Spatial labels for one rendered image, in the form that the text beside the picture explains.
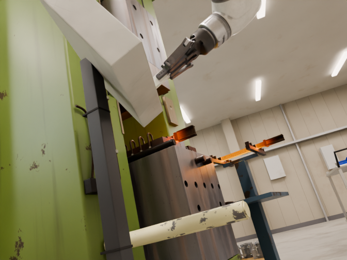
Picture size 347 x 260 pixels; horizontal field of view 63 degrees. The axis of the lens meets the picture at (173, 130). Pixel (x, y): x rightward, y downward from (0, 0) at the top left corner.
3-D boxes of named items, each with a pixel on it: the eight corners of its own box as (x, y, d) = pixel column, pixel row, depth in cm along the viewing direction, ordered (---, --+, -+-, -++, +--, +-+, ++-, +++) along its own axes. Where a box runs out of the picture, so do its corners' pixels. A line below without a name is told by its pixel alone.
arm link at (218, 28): (229, 44, 89) (216, 55, 88) (208, 28, 92) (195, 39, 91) (232, 25, 81) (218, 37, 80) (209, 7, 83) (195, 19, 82)
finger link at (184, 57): (197, 52, 83) (198, 49, 82) (170, 76, 81) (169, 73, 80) (188, 45, 85) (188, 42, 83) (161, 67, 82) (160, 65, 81)
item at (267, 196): (289, 195, 159) (287, 191, 160) (272, 196, 126) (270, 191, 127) (240, 208, 173) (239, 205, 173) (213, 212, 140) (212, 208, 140)
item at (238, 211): (253, 219, 69) (246, 198, 71) (248, 221, 65) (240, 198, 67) (117, 253, 87) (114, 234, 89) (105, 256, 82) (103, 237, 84)
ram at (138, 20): (178, 83, 155) (163, 26, 169) (137, 53, 122) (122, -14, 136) (120, 112, 172) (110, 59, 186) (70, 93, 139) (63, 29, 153)
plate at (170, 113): (178, 125, 164) (172, 100, 170) (171, 122, 157) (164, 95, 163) (175, 126, 165) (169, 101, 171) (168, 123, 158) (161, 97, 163)
